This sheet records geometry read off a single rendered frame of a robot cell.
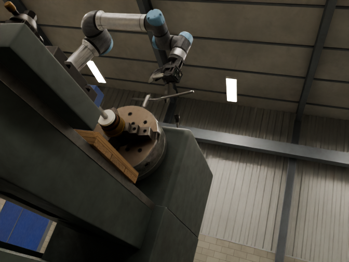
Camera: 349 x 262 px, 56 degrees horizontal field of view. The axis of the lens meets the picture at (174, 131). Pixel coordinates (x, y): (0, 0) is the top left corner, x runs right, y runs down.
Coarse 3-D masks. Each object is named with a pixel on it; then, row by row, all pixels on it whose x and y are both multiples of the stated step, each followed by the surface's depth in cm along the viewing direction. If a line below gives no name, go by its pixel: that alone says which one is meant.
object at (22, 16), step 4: (12, 16) 92; (16, 16) 91; (20, 16) 91; (24, 16) 92; (28, 16) 93; (24, 20) 91; (28, 20) 92; (32, 20) 94; (32, 24) 93; (36, 28) 95
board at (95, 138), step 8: (88, 136) 91; (96, 136) 90; (96, 144) 90; (104, 144) 94; (104, 152) 94; (112, 152) 98; (112, 160) 98; (120, 160) 103; (120, 168) 103; (128, 168) 108; (128, 176) 109; (136, 176) 114
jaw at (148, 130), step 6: (126, 126) 129; (132, 126) 130; (138, 126) 130; (126, 132) 129; (132, 132) 129; (138, 132) 130; (144, 132) 130; (150, 132) 130; (156, 132) 133; (132, 138) 133; (138, 138) 132; (144, 138) 132; (150, 138) 131; (156, 138) 133
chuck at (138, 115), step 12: (120, 108) 145; (132, 108) 143; (144, 108) 141; (132, 120) 140; (144, 120) 138; (156, 120) 138; (132, 144) 133; (144, 144) 132; (156, 144) 132; (132, 156) 130; (144, 156) 129; (156, 156) 134; (144, 168) 133
